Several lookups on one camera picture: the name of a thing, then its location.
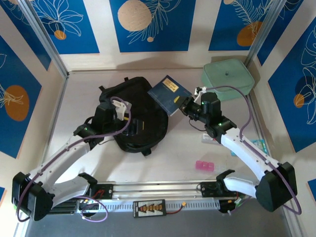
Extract black backpack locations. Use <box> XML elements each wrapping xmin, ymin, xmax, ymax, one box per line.
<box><xmin>98</xmin><ymin>76</ymin><xmax>170</xmax><ymax>156</ymax></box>

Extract navy book with yellow label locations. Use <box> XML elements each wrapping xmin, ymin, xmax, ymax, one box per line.
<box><xmin>147</xmin><ymin>75</ymin><xmax>193</xmax><ymax>117</ymax></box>

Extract mint green pencil case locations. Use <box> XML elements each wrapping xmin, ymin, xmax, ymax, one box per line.
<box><xmin>201</xmin><ymin>58</ymin><xmax>255</xmax><ymax>102</ymax></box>

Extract pink plastic compartment box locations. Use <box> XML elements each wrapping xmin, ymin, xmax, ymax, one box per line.
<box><xmin>196</xmin><ymin>160</ymin><xmax>215</xmax><ymax>171</ymax></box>

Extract light blue tissue packet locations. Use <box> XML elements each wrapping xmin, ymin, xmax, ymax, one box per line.
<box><xmin>231</xmin><ymin>138</ymin><xmax>267</xmax><ymax>157</ymax></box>

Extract black charger board yellow ports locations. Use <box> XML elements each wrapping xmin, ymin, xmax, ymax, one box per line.
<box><xmin>132</xmin><ymin>199</ymin><xmax>166</xmax><ymax>218</ymax></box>

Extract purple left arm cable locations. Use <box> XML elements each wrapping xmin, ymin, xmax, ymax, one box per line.
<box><xmin>15</xmin><ymin>96</ymin><xmax>133</xmax><ymax>224</ymax></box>

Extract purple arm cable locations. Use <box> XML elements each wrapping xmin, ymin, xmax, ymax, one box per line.
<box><xmin>15</xmin><ymin>96</ymin><xmax>133</xmax><ymax>224</ymax></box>
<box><xmin>203</xmin><ymin>85</ymin><xmax>302</xmax><ymax>217</ymax></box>

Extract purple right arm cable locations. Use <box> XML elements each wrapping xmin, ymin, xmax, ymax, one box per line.
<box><xmin>203</xmin><ymin>85</ymin><xmax>302</xmax><ymax>217</ymax></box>

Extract aluminium side rail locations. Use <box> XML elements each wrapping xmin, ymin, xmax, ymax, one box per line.
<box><xmin>245</xmin><ymin>95</ymin><xmax>277</xmax><ymax>178</ymax></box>

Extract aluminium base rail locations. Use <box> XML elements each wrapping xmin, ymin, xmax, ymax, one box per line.
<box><xmin>49</xmin><ymin>180</ymin><xmax>257</xmax><ymax>200</ymax></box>

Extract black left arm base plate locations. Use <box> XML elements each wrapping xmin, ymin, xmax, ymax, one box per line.
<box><xmin>90</xmin><ymin>182</ymin><xmax>114</xmax><ymax>199</ymax></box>

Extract grey slotted cable duct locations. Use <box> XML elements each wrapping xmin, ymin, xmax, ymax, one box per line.
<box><xmin>98</xmin><ymin>199</ymin><xmax>220</xmax><ymax>210</ymax></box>

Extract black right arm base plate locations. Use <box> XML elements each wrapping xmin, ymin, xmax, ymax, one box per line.
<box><xmin>200</xmin><ymin>181</ymin><xmax>246</xmax><ymax>198</ymax></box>

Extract red wire with yellow plug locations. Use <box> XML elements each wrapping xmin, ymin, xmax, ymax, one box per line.
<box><xmin>165</xmin><ymin>201</ymin><xmax>187</xmax><ymax>215</ymax></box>

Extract aluminium frame post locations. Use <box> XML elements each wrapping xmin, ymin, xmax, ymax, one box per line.
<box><xmin>17</xmin><ymin>0</ymin><xmax>70</xmax><ymax>79</ymax></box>
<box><xmin>243</xmin><ymin>0</ymin><xmax>289</xmax><ymax>69</ymax></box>

